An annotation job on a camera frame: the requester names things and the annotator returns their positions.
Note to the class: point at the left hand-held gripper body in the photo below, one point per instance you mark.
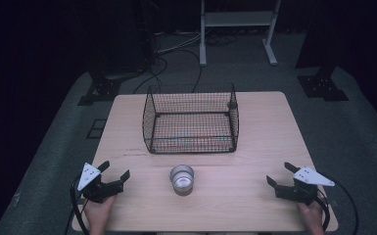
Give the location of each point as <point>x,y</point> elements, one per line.
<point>95,186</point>

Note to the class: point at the person's right hand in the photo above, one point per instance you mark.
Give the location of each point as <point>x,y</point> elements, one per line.
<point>311,217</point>

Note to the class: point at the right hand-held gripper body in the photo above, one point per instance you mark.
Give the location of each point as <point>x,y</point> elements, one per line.
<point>302,186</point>

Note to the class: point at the person's left hand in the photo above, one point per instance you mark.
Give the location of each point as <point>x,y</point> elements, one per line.
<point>98,213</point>

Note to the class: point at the white metal desk frame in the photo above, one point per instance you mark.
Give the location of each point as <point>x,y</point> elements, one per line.
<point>238,29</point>

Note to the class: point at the black stand base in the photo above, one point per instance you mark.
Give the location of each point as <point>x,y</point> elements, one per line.
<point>323,85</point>
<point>103,88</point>

